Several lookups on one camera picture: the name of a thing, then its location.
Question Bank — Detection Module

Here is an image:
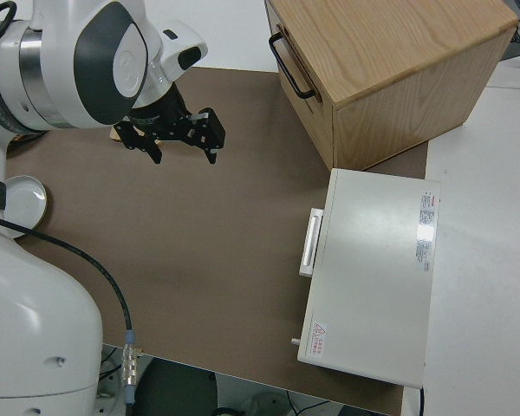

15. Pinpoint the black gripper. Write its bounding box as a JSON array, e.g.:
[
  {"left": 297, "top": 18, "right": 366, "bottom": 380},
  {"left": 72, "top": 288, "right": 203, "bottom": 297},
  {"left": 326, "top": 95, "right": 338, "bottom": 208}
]
[{"left": 114, "top": 83, "right": 227, "bottom": 166}]

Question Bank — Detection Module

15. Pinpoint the gray plate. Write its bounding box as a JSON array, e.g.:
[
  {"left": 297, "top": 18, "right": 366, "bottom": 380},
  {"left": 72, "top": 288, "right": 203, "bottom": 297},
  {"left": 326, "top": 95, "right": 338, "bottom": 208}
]
[{"left": 3, "top": 174, "right": 49, "bottom": 231}]

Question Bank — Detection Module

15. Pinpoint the brown table mat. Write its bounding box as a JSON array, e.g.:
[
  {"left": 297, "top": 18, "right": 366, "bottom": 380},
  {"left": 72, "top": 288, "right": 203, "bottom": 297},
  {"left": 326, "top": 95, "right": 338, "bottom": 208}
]
[{"left": 3, "top": 67, "right": 430, "bottom": 416}]

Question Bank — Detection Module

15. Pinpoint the white toaster oven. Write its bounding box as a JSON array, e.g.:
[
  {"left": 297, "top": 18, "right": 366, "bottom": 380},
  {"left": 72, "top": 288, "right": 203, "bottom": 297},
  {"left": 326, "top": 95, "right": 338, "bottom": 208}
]
[{"left": 289, "top": 167, "right": 442, "bottom": 389}]

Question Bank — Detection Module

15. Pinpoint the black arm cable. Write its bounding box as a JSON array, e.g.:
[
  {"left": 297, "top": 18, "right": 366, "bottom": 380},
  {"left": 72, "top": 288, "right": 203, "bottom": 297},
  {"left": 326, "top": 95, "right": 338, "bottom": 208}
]
[{"left": 0, "top": 215, "right": 140, "bottom": 408}]

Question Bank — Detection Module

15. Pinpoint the wooden box with black handle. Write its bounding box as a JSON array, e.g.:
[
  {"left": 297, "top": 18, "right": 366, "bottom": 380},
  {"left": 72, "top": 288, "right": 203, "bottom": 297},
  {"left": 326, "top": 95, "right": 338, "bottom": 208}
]
[{"left": 263, "top": 0, "right": 519, "bottom": 171}]

